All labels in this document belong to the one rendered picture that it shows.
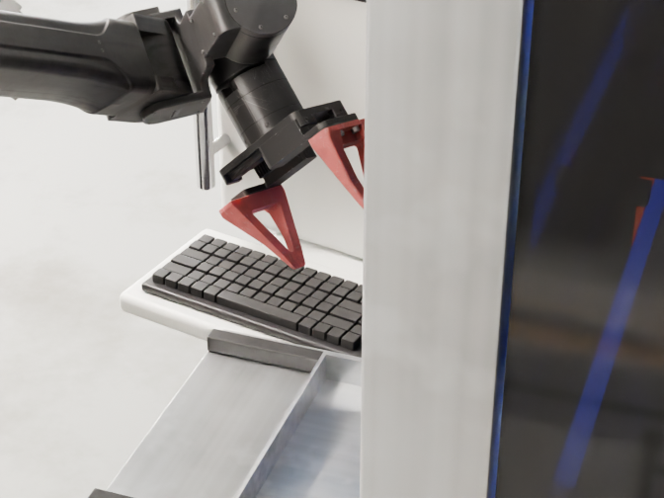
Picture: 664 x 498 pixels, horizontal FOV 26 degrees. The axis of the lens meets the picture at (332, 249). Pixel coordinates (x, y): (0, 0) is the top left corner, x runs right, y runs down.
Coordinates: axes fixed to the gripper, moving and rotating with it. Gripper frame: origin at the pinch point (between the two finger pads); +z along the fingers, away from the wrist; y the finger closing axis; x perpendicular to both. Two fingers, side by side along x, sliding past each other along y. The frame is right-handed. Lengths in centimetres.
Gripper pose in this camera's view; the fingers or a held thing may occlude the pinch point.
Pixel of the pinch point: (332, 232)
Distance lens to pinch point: 116.7
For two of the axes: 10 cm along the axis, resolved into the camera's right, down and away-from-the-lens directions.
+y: -6.4, 4.4, 6.3
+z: 4.8, 8.7, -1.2
